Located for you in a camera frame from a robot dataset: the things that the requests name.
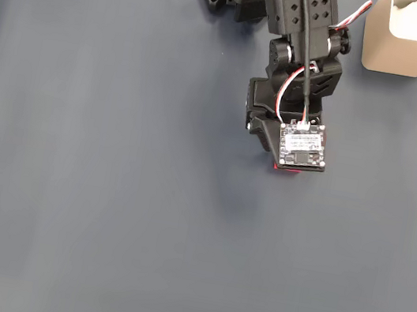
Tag red cube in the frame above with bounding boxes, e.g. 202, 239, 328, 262
272, 160, 305, 177

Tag beige box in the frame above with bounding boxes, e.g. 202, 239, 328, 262
357, 0, 417, 79

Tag white crumpled cloth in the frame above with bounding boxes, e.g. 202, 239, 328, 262
385, 0, 417, 42

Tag blue-grey table mat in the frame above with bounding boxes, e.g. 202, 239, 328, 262
0, 0, 417, 312

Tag white and red servo wire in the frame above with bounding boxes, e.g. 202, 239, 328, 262
332, 0, 374, 36
272, 61, 309, 127

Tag camera circuit board on mount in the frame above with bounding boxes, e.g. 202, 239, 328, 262
252, 112, 335, 175

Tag black camera cable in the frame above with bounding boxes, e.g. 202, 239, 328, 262
275, 0, 334, 132

